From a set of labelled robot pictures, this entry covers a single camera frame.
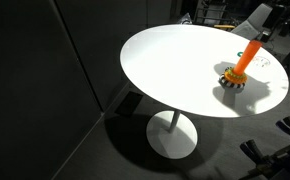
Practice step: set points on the orange peg stand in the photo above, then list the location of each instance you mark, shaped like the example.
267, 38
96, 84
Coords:
246, 56

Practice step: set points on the yellow orange bar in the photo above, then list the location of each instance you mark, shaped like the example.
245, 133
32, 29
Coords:
224, 26

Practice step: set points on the grey chair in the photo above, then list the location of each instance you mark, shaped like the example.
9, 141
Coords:
255, 20

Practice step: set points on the black rectangular device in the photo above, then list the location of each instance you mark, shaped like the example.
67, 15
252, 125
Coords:
273, 16

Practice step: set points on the white table pedestal base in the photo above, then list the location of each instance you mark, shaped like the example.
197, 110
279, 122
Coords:
171, 140

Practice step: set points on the dark metal frame chair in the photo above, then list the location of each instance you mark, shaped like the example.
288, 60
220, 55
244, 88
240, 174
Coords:
211, 11

